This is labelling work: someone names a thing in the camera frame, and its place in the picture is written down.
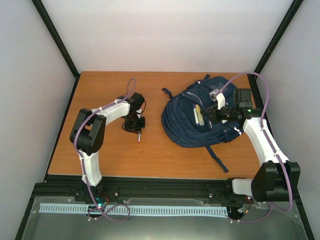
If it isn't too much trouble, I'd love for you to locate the light blue slotted cable duct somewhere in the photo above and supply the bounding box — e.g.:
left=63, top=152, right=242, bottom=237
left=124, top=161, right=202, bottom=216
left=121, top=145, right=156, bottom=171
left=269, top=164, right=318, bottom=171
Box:
left=38, top=203, right=228, bottom=218

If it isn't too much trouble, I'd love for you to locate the black aluminium frame base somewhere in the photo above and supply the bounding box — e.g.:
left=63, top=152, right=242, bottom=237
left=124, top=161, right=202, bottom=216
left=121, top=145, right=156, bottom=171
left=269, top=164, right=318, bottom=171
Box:
left=15, top=71, right=314, bottom=240

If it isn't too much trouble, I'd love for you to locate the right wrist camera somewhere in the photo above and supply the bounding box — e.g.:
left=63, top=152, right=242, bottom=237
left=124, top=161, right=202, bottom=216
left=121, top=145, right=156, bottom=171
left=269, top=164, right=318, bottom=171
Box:
left=209, top=89, right=226, bottom=110

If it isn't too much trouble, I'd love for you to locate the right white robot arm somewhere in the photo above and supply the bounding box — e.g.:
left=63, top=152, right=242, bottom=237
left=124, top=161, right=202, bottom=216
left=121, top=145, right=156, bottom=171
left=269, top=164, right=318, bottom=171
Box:
left=201, top=88, right=301, bottom=203

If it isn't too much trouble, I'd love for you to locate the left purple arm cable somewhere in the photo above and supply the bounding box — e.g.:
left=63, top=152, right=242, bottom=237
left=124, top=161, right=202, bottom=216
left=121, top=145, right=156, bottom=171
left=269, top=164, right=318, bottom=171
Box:
left=73, top=77, right=137, bottom=223

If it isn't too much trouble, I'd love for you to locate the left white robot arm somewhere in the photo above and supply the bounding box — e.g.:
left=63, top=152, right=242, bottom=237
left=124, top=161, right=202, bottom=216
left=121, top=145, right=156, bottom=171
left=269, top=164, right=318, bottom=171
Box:
left=69, top=92, right=146, bottom=202

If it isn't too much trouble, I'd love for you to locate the left black frame post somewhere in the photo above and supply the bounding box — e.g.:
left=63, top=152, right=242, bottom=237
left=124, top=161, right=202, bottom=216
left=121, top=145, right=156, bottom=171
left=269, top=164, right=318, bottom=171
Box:
left=31, top=0, right=80, bottom=79

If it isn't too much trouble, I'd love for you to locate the yellow highlighter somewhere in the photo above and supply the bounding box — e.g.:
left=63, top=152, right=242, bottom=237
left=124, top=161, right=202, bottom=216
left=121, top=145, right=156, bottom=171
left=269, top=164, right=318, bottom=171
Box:
left=195, top=104, right=205, bottom=126

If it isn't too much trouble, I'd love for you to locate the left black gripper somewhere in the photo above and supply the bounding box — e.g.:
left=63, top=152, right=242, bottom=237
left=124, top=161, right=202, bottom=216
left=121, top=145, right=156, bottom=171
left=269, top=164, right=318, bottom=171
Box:
left=125, top=114, right=146, bottom=135

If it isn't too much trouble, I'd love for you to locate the black frame post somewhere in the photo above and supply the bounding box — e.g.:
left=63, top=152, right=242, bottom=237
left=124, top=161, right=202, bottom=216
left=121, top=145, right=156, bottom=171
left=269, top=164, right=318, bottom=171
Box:
left=31, top=0, right=80, bottom=79
left=254, top=0, right=304, bottom=74

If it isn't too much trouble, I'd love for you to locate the purple capped marker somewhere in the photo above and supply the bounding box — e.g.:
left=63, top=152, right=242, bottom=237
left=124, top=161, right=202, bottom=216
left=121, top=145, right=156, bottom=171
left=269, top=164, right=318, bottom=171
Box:
left=192, top=103, right=200, bottom=126

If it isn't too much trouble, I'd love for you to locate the navy blue student backpack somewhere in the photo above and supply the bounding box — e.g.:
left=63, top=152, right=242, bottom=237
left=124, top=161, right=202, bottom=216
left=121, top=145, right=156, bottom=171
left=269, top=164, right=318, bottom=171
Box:
left=161, top=74, right=243, bottom=173

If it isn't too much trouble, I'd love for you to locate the right black frame post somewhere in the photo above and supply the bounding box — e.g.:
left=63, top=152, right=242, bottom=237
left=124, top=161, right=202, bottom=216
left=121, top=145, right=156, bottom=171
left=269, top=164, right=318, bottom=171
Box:
left=254, top=0, right=304, bottom=74

